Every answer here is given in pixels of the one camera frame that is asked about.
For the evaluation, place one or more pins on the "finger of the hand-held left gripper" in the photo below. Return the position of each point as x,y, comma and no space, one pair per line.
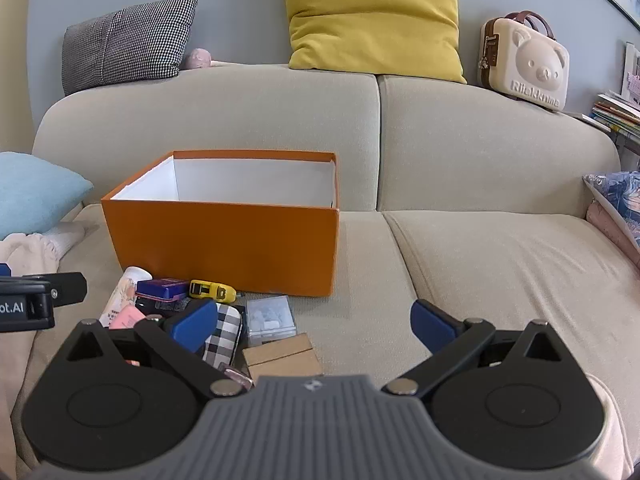
4,270
70,287

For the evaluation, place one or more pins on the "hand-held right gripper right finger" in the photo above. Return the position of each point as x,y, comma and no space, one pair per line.
430,328

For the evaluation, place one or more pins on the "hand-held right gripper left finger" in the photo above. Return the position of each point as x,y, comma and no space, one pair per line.
192,326

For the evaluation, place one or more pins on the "plaid case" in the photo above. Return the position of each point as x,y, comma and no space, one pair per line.
226,335

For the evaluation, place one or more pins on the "yellow tape measure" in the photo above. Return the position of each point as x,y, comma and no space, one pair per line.
210,289

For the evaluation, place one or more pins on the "blue packet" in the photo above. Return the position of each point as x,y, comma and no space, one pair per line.
162,288

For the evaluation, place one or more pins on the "white printed tube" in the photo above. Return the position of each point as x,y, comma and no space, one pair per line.
125,287

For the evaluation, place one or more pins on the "clear plastic box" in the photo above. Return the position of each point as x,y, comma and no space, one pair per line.
270,320

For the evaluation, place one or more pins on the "orange cardboard box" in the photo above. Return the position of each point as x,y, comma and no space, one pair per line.
225,245

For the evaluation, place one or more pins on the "golden brown box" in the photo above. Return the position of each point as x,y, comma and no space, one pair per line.
285,360

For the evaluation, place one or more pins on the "light blue pillow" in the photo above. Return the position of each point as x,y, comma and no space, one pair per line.
35,195

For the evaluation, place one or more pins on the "beige sofa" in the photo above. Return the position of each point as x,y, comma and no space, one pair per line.
500,260

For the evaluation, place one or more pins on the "pink cushion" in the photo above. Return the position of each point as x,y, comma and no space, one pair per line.
612,232

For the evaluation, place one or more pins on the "blue floral pillow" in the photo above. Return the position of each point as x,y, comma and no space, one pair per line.
620,195

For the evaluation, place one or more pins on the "houndstooth pillow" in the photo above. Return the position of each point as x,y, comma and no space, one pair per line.
125,45

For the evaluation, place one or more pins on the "pink plush toy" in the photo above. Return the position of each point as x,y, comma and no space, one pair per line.
196,58

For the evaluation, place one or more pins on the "cream bear suitcase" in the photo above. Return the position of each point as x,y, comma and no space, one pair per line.
530,65

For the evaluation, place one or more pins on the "stack of books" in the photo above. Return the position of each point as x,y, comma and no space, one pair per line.
617,112

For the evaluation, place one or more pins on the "yellow pillow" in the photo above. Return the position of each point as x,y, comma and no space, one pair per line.
370,20

